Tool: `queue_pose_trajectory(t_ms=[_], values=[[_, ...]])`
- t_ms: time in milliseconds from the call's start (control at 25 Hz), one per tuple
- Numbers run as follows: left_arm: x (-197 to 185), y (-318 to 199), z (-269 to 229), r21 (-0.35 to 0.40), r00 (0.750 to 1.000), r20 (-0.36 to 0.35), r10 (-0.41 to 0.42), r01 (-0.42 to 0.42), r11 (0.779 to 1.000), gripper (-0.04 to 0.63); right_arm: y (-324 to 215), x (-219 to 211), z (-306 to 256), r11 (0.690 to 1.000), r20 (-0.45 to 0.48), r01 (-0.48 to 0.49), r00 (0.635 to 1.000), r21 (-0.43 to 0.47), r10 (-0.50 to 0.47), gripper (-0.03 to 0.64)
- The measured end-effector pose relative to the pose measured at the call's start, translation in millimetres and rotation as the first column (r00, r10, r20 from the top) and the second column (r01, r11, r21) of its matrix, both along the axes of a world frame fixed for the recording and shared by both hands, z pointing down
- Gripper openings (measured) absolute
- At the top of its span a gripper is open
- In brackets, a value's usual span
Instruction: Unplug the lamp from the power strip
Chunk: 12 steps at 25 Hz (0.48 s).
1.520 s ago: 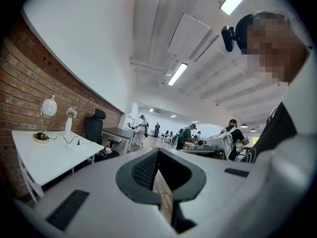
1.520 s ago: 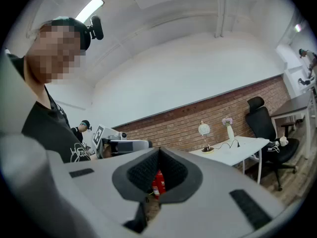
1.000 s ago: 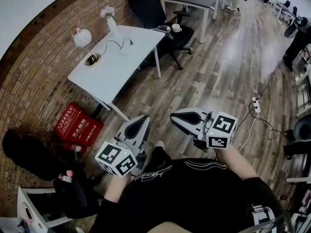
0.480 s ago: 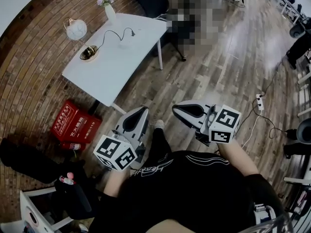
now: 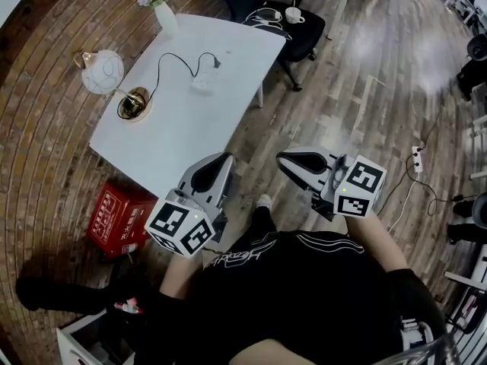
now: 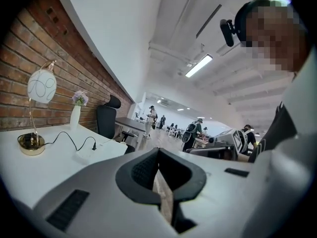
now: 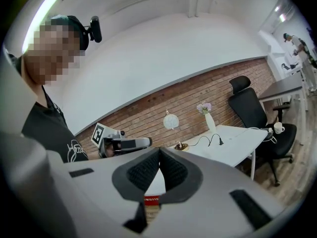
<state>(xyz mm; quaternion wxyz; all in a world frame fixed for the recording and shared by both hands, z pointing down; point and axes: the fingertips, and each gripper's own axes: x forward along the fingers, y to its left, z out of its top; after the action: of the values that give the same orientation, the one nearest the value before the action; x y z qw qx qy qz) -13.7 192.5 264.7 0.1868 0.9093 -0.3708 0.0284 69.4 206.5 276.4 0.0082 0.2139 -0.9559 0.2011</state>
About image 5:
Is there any black chair base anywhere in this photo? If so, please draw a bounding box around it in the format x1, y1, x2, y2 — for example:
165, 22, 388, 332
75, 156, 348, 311
446, 193, 487, 246

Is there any black office chair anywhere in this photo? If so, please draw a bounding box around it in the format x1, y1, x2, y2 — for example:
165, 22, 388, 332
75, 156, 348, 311
205, 0, 327, 91

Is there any white cup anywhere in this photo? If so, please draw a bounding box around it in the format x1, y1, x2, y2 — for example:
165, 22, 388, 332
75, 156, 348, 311
285, 6, 307, 25

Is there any white globe lamp gold base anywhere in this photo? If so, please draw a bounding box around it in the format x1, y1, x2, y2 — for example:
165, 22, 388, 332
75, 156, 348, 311
73, 49, 154, 123

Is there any red cardboard box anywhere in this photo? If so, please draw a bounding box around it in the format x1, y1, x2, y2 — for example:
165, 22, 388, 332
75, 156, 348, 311
86, 182, 159, 259

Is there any person's black printed shirt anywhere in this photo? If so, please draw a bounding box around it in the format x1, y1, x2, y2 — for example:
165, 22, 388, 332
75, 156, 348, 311
144, 230, 446, 365

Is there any pink and red small item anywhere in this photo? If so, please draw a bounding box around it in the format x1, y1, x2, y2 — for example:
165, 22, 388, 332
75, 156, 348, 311
113, 297, 145, 316

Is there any thin black cable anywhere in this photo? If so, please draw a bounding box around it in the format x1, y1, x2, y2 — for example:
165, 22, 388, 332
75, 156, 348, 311
412, 179, 476, 217

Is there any white vase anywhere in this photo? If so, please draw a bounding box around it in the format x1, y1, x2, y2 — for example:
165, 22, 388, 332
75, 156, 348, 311
153, 4, 180, 37

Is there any person's black trouser leg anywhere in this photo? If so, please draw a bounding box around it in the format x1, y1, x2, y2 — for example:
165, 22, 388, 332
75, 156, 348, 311
243, 203, 279, 245

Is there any white desk frame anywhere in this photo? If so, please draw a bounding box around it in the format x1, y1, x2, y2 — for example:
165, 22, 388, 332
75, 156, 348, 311
326, 0, 358, 40

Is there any black swivel chair grey back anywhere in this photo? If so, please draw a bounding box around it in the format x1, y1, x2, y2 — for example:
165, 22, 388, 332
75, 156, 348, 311
455, 33, 487, 102

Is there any person's left forearm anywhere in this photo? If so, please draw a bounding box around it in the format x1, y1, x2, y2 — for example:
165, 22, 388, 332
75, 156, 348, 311
158, 247, 214, 302

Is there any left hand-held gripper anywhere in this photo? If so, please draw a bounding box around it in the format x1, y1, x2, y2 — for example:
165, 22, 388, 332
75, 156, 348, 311
144, 151, 235, 258

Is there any white extension cable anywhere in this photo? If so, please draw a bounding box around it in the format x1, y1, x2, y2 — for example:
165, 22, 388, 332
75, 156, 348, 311
394, 171, 420, 228

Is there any long white extension socket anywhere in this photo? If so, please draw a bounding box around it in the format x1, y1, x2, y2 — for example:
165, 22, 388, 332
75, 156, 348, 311
410, 144, 425, 173

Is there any black lamp cable with plug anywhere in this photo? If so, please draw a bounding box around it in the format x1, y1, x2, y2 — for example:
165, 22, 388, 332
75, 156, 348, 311
146, 52, 222, 104

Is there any white power strip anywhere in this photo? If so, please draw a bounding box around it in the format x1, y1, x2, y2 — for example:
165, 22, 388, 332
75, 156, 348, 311
189, 59, 221, 95

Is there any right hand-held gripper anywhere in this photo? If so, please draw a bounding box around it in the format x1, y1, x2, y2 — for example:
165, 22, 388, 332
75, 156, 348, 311
276, 146, 387, 218

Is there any person's right forearm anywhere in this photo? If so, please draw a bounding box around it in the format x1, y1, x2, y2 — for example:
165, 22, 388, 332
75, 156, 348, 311
344, 213, 414, 277

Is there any white charger with cable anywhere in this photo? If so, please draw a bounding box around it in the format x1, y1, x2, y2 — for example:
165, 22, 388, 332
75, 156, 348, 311
243, 8, 294, 40

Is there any clear plastic chair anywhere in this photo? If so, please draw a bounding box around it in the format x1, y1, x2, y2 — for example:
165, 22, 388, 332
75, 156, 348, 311
399, 332, 463, 365

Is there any white storage cabinet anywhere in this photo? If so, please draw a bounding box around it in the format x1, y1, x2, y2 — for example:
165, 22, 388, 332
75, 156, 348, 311
56, 309, 135, 365

